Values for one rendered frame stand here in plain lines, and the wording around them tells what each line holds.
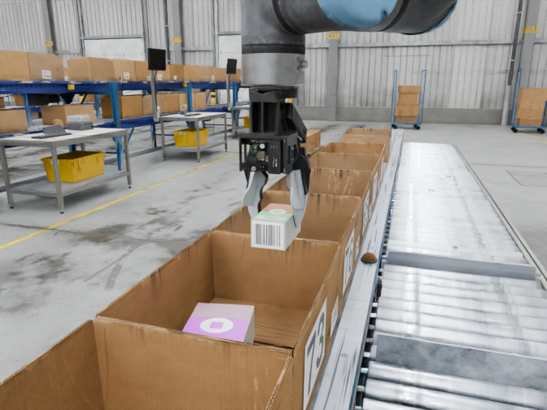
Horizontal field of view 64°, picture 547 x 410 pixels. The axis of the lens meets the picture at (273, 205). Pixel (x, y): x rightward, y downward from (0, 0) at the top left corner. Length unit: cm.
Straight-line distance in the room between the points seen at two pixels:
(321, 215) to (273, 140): 72
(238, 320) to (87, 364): 26
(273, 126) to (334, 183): 107
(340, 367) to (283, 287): 24
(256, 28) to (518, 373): 88
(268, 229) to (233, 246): 32
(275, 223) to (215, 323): 24
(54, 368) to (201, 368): 18
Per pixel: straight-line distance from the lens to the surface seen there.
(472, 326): 131
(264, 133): 61
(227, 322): 81
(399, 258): 163
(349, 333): 91
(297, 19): 57
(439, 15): 67
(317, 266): 93
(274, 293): 98
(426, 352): 110
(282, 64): 61
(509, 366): 112
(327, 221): 131
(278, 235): 66
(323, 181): 169
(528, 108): 1412
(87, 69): 742
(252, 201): 70
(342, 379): 79
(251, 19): 63
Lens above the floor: 137
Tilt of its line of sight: 16 degrees down
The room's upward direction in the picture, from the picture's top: straight up
